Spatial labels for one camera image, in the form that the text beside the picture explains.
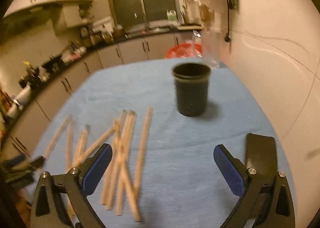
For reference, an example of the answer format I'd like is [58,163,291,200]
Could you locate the red plastic basket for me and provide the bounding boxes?
[165,43,202,59]

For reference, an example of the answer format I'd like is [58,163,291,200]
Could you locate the wooden chopstick crossing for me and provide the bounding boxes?
[113,119,142,222]

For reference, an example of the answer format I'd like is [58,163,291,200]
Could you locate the lower kitchen cabinets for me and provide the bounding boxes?
[1,28,193,156]

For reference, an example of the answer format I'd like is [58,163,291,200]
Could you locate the wooden chopstick diagonal low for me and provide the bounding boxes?
[72,127,116,167]

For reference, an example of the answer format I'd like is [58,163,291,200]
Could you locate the black flat phone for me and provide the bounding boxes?
[245,133,278,176]

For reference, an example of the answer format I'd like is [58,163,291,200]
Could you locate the clear glass mug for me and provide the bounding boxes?
[191,29,221,69]

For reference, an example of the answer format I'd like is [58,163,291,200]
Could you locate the green white detergent jug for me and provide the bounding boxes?
[167,10,177,22]

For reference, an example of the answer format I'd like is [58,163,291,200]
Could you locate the wooden chopstick pair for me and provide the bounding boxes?
[115,111,137,216]
[110,111,134,215]

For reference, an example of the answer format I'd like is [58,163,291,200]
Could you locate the black utensil holder cup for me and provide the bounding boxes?
[172,63,211,117]

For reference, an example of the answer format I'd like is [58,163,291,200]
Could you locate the white bowl on counter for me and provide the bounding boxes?
[14,85,32,105]

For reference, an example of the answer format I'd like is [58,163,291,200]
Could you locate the black power cable on wall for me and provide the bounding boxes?
[221,0,232,43]

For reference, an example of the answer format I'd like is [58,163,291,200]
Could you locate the wooden chopstick long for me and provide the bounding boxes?
[100,110,127,210]

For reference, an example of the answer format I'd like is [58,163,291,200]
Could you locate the blue towel table cloth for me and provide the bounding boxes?
[34,59,276,227]

